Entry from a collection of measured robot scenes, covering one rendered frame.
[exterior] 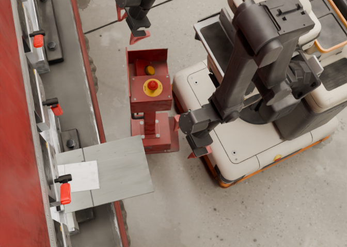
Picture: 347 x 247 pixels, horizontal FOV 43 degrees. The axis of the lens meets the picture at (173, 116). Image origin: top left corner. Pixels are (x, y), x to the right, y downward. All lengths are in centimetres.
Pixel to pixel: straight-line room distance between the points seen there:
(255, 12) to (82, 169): 75
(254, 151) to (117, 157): 96
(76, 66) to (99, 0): 123
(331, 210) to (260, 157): 55
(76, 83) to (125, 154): 36
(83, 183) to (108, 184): 7
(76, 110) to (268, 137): 102
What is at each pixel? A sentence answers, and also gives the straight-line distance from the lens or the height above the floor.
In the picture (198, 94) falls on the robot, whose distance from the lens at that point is 221.
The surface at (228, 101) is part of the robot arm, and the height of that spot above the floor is 131.
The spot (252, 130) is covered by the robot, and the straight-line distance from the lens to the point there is 219.
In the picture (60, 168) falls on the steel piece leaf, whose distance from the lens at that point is 137.
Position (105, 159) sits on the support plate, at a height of 100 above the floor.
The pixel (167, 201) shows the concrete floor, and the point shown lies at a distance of 234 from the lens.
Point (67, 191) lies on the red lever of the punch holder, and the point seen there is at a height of 130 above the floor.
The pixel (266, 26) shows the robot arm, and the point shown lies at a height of 163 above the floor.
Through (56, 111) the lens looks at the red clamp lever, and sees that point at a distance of 122.
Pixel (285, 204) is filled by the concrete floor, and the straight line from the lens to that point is 244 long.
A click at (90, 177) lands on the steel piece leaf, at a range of 135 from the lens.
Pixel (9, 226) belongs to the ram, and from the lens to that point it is 68.
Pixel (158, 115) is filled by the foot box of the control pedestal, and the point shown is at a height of 12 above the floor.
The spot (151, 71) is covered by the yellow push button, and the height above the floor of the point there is 73.
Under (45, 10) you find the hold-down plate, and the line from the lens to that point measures 171.
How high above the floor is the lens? 231
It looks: 71 degrees down
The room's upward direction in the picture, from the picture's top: 8 degrees clockwise
